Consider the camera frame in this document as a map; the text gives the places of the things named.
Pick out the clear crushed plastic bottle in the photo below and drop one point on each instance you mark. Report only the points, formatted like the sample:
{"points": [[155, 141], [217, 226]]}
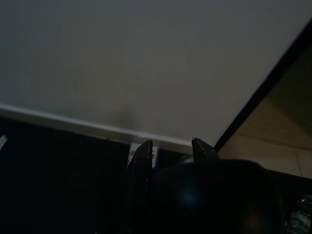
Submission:
{"points": [[301, 217]]}

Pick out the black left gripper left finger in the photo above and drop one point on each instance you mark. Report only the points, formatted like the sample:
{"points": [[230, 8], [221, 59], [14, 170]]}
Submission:
{"points": [[141, 182]]}

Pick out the white baseboard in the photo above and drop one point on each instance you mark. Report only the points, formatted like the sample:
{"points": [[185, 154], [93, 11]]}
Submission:
{"points": [[73, 122]]}

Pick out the black wall edge trim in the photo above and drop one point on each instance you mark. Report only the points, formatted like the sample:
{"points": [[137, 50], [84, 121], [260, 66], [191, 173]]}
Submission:
{"points": [[263, 85]]}

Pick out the blue plastic dustpan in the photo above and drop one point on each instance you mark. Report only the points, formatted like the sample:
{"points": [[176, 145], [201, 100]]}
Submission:
{"points": [[195, 195]]}

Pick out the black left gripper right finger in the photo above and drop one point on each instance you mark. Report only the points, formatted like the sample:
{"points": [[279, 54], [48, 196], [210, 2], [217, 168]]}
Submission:
{"points": [[203, 151]]}

